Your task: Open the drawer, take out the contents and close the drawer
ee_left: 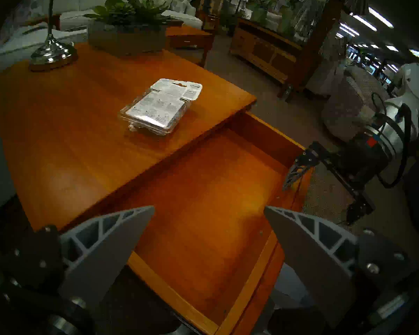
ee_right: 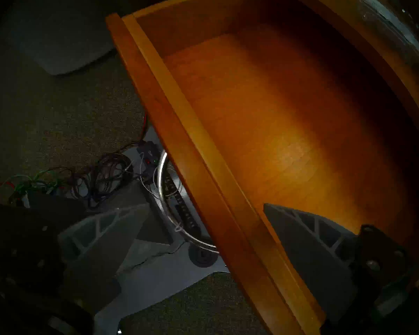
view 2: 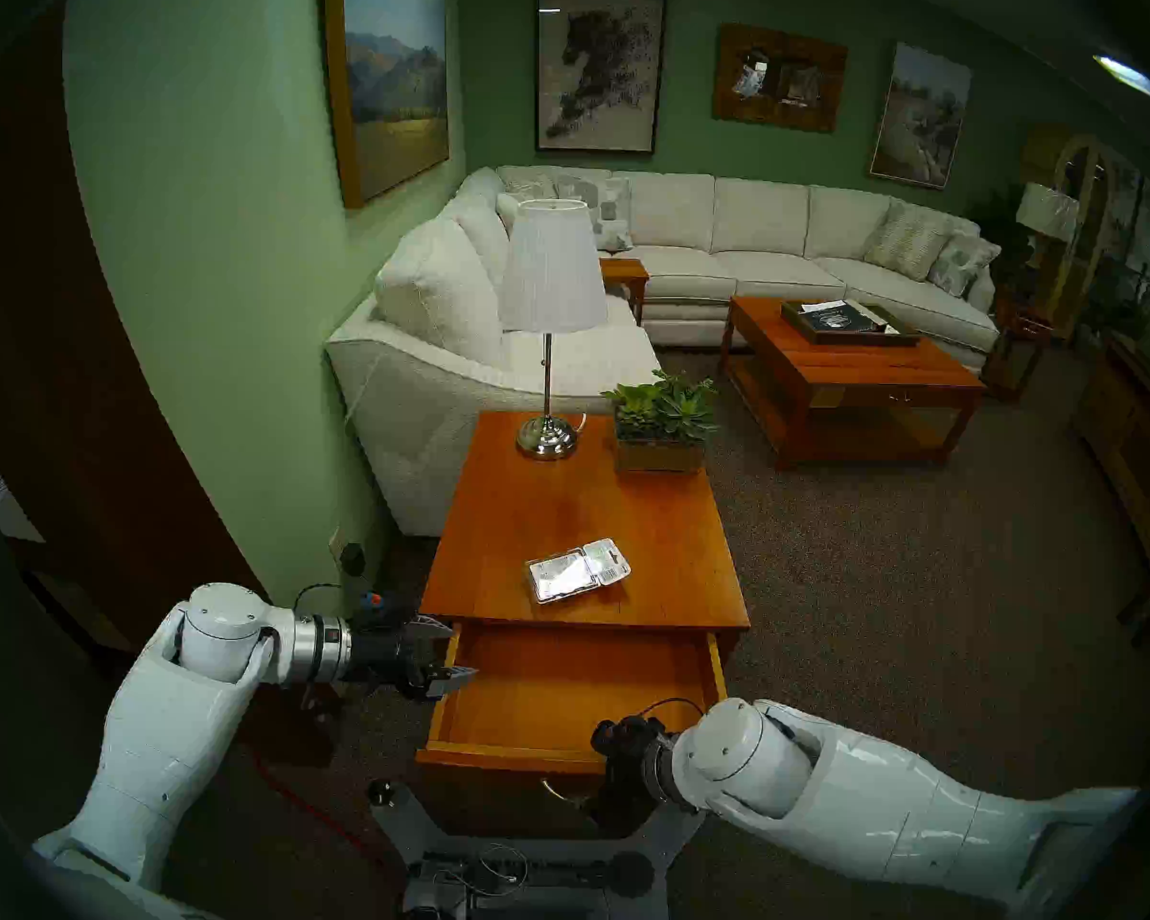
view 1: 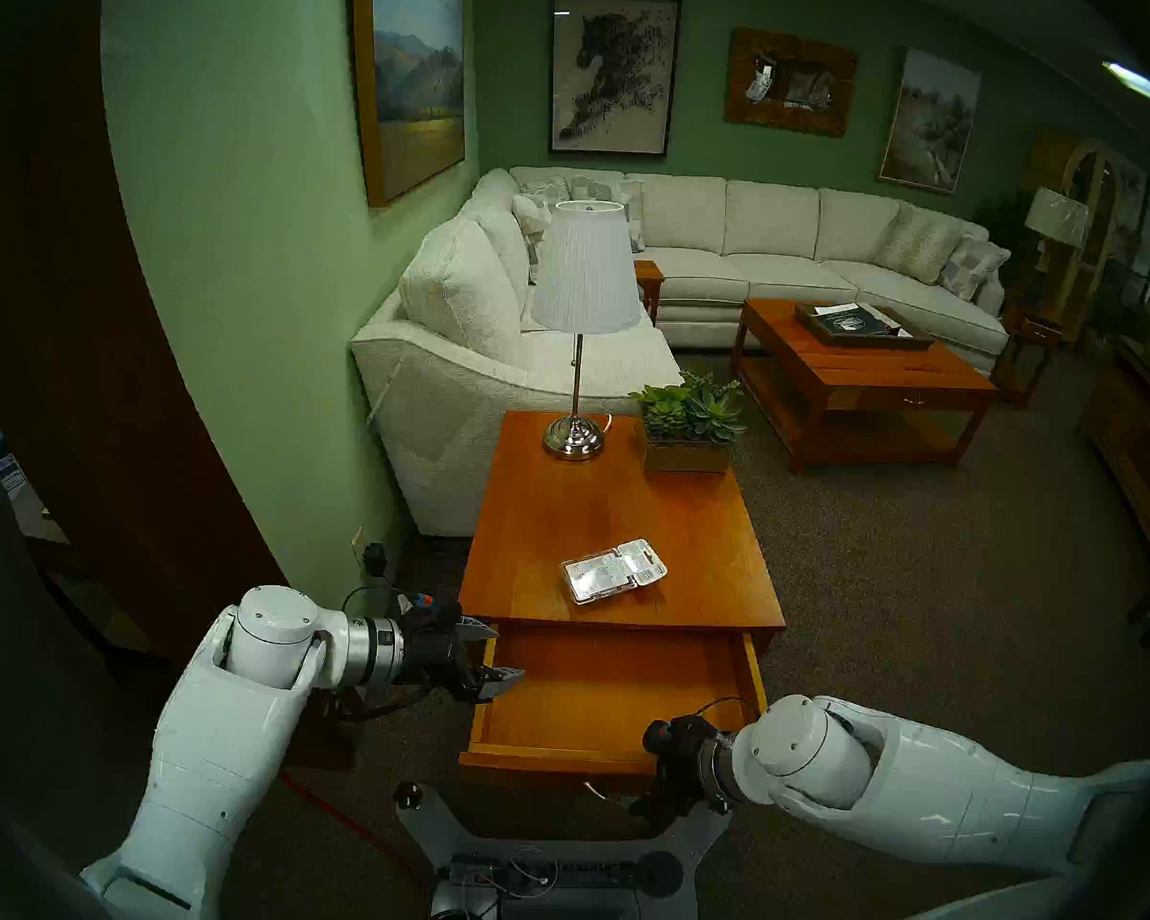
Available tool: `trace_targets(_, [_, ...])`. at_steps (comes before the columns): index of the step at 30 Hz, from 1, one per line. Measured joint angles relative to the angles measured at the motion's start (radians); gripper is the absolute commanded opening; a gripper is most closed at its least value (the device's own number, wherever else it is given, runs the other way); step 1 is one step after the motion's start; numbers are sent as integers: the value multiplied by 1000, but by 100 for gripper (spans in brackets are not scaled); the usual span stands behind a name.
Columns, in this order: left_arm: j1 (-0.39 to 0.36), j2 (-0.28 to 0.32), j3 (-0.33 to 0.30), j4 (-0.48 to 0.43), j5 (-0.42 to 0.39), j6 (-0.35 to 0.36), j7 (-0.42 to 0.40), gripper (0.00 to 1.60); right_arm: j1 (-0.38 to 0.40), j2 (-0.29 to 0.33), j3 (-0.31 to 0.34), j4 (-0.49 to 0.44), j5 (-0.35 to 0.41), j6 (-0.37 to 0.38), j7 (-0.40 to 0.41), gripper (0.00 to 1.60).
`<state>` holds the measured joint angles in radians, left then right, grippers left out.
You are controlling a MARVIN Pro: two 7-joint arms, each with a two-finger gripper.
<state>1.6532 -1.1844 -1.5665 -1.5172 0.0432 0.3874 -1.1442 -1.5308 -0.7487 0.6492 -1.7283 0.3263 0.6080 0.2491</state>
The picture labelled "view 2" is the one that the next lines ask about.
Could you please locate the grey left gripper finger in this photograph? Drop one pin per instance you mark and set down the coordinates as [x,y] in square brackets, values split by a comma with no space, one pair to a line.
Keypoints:
[431,629]
[450,683]

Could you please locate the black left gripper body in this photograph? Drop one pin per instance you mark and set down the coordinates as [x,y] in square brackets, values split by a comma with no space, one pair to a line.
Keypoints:
[383,652]

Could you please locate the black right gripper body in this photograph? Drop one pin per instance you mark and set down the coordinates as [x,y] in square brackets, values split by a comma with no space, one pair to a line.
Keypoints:
[628,774]

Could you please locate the wooden end table drawer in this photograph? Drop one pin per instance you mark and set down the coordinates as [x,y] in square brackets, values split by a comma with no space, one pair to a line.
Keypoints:
[556,688]

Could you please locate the clear plastic blister pack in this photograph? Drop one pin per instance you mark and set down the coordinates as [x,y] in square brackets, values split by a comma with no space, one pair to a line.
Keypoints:
[575,571]

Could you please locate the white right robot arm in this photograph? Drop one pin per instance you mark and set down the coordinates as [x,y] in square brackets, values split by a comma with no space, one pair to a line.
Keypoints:
[872,803]

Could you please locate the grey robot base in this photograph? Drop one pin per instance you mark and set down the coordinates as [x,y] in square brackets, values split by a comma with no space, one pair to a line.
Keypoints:
[412,832]

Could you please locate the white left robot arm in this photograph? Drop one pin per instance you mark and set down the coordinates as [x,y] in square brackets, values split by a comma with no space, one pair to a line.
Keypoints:
[172,726]

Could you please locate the black power adapter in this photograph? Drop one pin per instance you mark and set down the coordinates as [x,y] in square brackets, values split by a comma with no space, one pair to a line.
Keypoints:
[353,559]

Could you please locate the black power strip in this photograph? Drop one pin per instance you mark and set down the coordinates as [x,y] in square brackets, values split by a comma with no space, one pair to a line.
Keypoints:
[556,870]

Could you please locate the orange wooden end table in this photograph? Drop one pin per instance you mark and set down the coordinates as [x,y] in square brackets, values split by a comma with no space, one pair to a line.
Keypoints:
[575,506]

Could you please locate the succulent planter box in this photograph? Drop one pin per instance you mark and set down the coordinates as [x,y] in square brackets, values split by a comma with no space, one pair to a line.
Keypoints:
[661,420]

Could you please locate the white shade chrome table lamp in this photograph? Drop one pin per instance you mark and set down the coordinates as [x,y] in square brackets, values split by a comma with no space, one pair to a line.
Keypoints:
[551,262]

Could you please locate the small wooden side table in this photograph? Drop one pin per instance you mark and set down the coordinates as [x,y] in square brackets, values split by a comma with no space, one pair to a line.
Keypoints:
[1021,332]
[625,274]

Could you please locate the beige striped throw pillow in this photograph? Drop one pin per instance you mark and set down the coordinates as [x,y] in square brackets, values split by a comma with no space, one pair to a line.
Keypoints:
[532,187]
[908,241]

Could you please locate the grey patterned throw pillow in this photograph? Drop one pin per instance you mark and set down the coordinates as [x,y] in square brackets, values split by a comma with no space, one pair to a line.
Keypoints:
[963,264]
[613,209]

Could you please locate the wooden coffee table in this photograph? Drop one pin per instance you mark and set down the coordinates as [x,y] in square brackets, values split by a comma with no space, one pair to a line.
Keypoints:
[858,372]

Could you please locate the dark hardcover book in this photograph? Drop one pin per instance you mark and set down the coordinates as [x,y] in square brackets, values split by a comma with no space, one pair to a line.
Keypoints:
[843,320]

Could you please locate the dark wooden serving tray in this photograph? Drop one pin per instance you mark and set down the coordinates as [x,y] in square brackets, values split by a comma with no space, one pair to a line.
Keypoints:
[896,335]

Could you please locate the cream sectional sofa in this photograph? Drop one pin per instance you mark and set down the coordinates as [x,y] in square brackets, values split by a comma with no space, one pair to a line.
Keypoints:
[757,223]

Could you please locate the framed mountain landscape painting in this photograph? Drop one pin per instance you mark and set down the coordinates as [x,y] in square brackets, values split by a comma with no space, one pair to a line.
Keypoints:
[393,75]

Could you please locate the black framed horse artwork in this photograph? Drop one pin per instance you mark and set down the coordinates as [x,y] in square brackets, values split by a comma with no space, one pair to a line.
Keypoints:
[599,70]

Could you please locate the wooden sideboard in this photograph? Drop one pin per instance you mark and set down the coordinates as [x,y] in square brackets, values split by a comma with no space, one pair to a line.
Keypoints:
[1131,439]

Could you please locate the rustic wood framed mirror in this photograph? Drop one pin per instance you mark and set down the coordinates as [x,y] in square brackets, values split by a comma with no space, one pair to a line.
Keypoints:
[728,89]

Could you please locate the wrapped shade table lamp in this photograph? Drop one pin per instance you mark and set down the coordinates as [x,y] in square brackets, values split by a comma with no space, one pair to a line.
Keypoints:
[1046,209]

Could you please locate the framed tree landscape painting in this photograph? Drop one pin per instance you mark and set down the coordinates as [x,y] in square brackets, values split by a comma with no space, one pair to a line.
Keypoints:
[920,118]

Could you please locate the arched wooden cabinet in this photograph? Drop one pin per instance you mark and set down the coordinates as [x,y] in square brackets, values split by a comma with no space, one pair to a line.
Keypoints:
[1100,214]

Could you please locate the fluorescent ceiling light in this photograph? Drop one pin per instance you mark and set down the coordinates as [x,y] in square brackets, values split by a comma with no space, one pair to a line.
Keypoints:
[1128,78]

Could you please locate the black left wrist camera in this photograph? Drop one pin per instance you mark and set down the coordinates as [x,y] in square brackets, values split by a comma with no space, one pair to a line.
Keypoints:
[383,609]

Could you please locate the beige wall outlet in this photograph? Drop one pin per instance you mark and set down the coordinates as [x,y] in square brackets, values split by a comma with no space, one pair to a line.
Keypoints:
[335,547]

